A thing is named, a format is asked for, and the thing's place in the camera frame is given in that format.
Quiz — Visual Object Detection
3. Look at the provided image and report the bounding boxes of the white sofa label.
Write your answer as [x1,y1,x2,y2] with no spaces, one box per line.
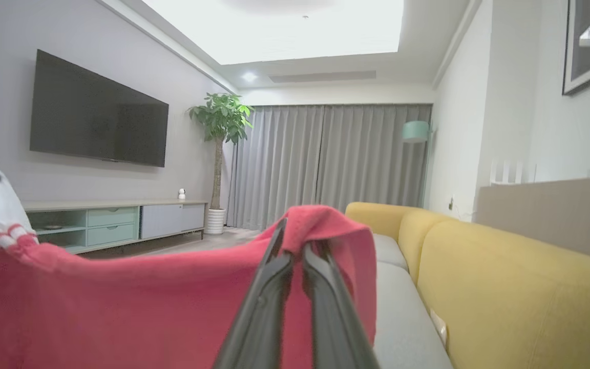
[430,309,449,350]

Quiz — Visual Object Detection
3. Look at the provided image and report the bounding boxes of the white antenna router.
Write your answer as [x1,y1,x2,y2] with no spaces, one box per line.
[490,160,537,186]

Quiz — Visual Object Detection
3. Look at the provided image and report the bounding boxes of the teal shade floor lamp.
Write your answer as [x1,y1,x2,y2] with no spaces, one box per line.
[402,120,435,210]

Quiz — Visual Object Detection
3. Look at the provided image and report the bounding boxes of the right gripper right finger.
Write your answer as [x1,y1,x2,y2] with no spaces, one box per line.
[302,243,382,369]

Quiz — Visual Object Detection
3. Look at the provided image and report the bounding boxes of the grey sofa seat cushion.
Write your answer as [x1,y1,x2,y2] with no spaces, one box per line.
[372,233,409,272]
[374,261,454,369]

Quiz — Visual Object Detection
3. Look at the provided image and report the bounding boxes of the green potted tree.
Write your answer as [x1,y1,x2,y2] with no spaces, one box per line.
[187,92,255,211]

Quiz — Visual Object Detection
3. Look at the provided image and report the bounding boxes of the black wall television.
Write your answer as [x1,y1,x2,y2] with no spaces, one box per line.
[30,49,170,168]

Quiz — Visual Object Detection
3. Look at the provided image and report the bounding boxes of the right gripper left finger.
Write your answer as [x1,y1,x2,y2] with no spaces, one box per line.
[213,218,296,369]

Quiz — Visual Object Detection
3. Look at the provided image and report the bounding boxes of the white ribbed plant pot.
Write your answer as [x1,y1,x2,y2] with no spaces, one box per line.
[204,208,227,235]

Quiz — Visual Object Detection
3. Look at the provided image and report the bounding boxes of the red and white jersey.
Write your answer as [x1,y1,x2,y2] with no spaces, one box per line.
[0,163,377,369]

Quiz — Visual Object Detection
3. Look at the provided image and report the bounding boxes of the mint and white TV cabinet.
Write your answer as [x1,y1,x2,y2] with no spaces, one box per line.
[21,199,208,255]

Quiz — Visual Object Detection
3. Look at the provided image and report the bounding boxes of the ceiling air vent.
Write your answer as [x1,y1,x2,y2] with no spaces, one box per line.
[268,71,377,84]

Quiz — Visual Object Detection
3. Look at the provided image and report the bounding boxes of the beige partition panel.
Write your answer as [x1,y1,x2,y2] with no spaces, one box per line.
[474,177,590,265]

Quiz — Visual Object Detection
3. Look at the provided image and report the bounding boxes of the grey pleated curtain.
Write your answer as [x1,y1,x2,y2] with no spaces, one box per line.
[226,104,433,231]

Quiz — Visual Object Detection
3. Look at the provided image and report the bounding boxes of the yellow and grey sofa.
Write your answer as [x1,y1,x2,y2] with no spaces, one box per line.
[345,201,590,369]

